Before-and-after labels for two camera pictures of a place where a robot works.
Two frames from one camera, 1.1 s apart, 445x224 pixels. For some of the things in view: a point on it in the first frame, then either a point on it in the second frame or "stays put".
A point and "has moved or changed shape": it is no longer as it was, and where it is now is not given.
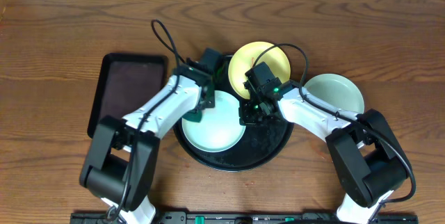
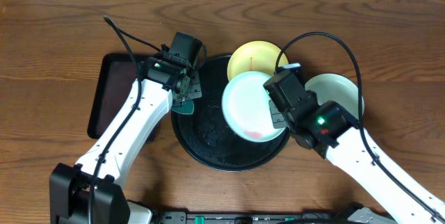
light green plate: (338, 89) stays put
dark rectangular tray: (125, 83) stays put
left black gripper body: (207, 99) -> (191, 90)
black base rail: (245, 218) stays put
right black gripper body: (250, 114) -> (311, 99)
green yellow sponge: (194, 115) has moved or changed shape
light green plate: (220, 129) has moved or changed shape
